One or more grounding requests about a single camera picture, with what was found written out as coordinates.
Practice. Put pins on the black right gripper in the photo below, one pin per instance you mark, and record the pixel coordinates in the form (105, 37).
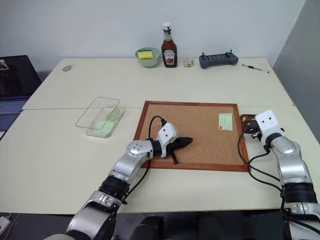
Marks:
(254, 128)

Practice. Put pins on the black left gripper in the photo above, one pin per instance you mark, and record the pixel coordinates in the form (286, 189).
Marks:
(173, 147)

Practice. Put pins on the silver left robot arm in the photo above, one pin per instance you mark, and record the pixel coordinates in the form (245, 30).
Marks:
(130, 162)

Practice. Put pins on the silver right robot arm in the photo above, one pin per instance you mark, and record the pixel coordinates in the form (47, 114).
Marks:
(290, 162)

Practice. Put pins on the dark brown pushpin tray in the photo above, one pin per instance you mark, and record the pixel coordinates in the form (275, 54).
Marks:
(244, 125)

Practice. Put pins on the green sticky note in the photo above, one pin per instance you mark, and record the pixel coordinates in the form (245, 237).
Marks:
(226, 121)

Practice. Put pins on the curled green note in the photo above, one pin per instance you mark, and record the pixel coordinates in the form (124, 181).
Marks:
(113, 114)

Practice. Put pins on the flat green note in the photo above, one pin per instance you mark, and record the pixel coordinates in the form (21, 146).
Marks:
(101, 127)

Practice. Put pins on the clear plastic box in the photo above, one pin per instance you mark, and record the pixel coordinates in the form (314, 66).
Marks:
(100, 117)

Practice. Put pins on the wood framed cork board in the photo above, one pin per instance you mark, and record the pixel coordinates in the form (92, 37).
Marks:
(190, 135)

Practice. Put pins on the small black screwdriver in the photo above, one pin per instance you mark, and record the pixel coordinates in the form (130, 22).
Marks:
(255, 68)

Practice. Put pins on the grey remote controller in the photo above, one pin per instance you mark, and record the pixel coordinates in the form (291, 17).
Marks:
(218, 61)

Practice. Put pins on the small clear pushpin jar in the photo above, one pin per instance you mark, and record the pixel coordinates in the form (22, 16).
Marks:
(188, 62)

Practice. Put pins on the grey partition panel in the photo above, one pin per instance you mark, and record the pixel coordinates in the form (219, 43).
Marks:
(300, 50)

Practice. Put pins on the light green bowl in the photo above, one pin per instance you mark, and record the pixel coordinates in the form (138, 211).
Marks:
(148, 62)

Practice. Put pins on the ketchup bottle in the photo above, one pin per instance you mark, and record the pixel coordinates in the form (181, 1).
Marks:
(169, 50)

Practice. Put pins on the yellow sponge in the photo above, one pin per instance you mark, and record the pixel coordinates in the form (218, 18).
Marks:
(145, 54)

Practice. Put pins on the small oval grey tag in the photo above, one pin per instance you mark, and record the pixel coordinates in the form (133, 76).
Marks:
(67, 68)

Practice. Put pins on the dark laptop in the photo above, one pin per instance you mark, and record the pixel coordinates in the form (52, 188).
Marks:
(15, 82)

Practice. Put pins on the white power strip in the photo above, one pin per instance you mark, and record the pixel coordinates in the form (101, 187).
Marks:
(3, 222)

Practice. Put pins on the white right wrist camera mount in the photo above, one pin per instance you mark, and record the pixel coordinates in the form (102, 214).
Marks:
(267, 123)

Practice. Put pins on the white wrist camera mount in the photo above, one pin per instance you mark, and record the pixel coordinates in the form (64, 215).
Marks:
(166, 133)
(267, 123)

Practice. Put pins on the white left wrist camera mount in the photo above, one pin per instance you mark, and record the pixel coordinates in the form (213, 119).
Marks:
(166, 133)

